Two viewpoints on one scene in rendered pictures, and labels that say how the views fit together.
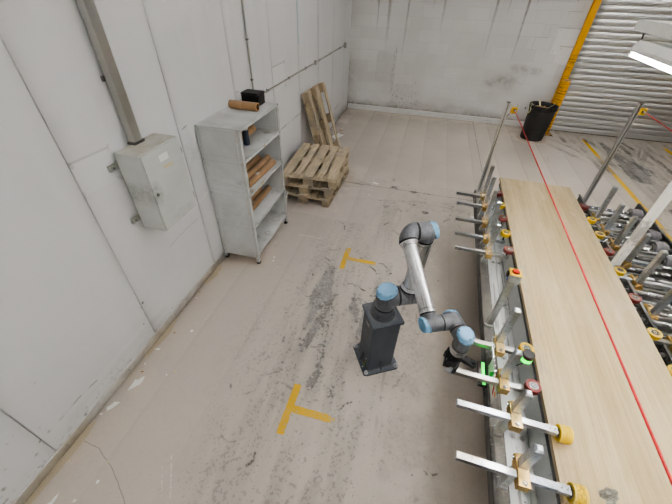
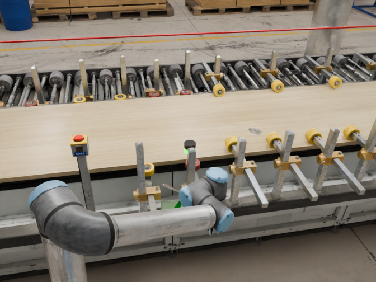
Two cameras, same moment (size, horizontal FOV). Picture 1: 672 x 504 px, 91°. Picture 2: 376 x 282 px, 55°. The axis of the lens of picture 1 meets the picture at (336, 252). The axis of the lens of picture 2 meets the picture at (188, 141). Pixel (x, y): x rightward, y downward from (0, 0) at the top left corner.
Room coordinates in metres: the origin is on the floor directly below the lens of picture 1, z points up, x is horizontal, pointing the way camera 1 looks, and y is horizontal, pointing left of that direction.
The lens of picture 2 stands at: (1.69, 0.24, 2.14)
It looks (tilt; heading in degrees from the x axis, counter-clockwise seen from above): 35 degrees down; 242
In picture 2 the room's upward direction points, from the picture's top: 2 degrees clockwise
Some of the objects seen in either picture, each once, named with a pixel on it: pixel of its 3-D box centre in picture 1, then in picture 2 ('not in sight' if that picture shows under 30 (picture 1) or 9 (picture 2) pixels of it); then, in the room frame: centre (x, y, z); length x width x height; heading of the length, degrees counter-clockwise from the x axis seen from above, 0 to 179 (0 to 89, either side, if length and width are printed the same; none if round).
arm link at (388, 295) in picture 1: (387, 296); not in sight; (1.67, -0.39, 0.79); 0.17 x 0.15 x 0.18; 102
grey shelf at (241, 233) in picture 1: (250, 184); not in sight; (3.33, 0.99, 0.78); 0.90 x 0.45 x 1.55; 167
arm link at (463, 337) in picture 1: (463, 339); (215, 183); (1.06, -0.69, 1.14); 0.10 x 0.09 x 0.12; 12
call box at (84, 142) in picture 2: (513, 276); (80, 146); (1.51, -1.12, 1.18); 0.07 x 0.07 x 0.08; 75
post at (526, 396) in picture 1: (510, 415); (236, 175); (0.78, -0.92, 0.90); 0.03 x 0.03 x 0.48; 75
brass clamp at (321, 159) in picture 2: not in sight; (329, 158); (0.27, -0.78, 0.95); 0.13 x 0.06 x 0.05; 165
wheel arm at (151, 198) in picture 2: (489, 345); (151, 202); (1.24, -0.98, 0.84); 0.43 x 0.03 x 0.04; 75
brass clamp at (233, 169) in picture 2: (514, 416); (241, 168); (0.76, -0.91, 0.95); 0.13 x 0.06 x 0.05; 165
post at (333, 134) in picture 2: not in sight; (324, 164); (0.29, -0.78, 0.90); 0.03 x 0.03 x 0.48; 75
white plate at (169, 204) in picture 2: (491, 380); (185, 205); (1.05, -0.97, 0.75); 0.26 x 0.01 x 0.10; 165
